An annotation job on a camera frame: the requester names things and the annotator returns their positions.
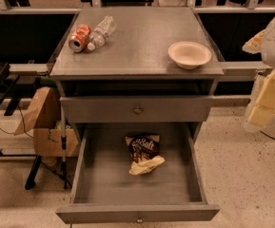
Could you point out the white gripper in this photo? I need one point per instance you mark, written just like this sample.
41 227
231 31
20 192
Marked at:
262 103

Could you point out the brown chip bag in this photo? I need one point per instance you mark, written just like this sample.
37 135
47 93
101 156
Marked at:
144 151

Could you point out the grey wooden drawer cabinet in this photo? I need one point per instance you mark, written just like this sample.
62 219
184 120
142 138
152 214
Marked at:
134 61

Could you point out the brass middle drawer knob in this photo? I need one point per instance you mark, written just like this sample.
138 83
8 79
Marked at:
139 219

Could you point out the closed grey top drawer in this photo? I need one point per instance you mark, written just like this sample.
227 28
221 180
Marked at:
119 109

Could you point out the open grey middle drawer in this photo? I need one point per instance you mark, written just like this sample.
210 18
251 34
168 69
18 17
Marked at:
104 191

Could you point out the white paper bowl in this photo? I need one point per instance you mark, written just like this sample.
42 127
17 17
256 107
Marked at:
189 55

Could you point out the round brass top knob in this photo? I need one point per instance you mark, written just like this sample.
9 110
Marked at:
138 110

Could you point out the clear plastic water bottle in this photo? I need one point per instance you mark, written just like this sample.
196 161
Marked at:
101 33

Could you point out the orange soda can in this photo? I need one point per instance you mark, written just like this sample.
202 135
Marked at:
79 38

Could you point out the brown cardboard box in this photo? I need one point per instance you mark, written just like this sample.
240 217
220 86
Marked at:
43 117

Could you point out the black tripod stand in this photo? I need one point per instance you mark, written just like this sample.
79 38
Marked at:
51 162

